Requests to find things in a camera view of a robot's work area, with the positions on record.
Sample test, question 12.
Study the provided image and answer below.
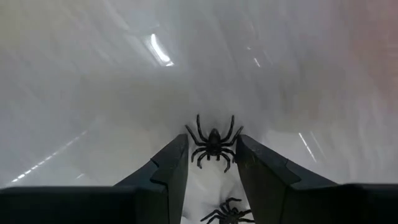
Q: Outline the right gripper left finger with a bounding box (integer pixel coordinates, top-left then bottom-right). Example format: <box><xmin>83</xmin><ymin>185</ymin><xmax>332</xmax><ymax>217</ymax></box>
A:
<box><xmin>113</xmin><ymin>133</ymin><xmax>190</xmax><ymax>224</ymax></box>

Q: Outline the black plastic spider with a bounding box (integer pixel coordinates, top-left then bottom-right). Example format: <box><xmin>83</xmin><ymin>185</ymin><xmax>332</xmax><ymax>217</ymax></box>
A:
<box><xmin>185</xmin><ymin>114</ymin><xmax>244</xmax><ymax>174</ymax></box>
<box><xmin>200</xmin><ymin>197</ymin><xmax>256</xmax><ymax>224</ymax></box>

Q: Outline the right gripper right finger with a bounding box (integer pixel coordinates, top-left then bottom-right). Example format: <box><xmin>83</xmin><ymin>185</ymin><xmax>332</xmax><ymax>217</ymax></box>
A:
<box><xmin>235</xmin><ymin>134</ymin><xmax>338</xmax><ymax>224</ymax></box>

